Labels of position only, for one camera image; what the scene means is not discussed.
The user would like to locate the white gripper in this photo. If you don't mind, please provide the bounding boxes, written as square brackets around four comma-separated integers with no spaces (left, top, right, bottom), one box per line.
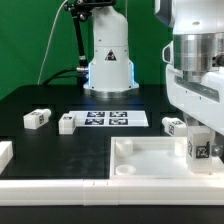
[162,41,224,158]

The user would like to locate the white square tabletop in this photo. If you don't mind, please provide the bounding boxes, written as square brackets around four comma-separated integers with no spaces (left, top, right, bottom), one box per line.
[109,137,224,179]

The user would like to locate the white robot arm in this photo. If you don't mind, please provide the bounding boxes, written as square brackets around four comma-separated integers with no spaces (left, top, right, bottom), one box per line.
[84,0,224,136]

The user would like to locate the white fiducial marker sheet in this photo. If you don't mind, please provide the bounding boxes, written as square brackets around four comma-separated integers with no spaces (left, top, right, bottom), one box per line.
[70,110,149,127]

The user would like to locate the black cable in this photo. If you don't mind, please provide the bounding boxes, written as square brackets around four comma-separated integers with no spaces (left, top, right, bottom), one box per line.
[42,67,88,86]

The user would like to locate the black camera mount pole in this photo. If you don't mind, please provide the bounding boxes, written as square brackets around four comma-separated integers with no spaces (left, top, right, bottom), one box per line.
[64,0,116,87]

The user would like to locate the white cable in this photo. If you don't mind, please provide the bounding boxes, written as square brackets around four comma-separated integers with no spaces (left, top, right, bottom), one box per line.
[37,0,69,86]

